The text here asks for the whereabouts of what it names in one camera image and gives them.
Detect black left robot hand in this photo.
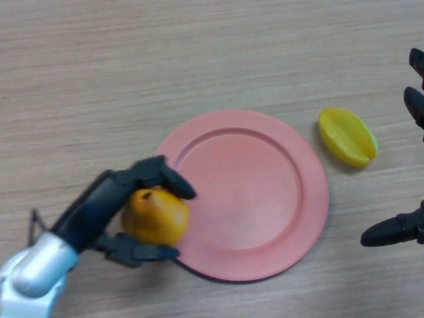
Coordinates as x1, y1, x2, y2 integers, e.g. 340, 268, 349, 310
49, 155, 198, 269

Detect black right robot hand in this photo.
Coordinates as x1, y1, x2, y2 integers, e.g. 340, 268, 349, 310
360, 48, 424, 247

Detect yellow pear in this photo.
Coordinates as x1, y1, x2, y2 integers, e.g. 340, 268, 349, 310
121, 185, 190, 246

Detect pink round plate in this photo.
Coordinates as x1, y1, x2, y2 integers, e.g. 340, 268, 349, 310
154, 109, 329, 283

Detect yellow starfruit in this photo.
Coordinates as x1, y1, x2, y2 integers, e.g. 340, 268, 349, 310
318, 106, 379, 168

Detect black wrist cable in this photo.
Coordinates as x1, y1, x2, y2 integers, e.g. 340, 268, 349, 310
28, 208, 47, 248

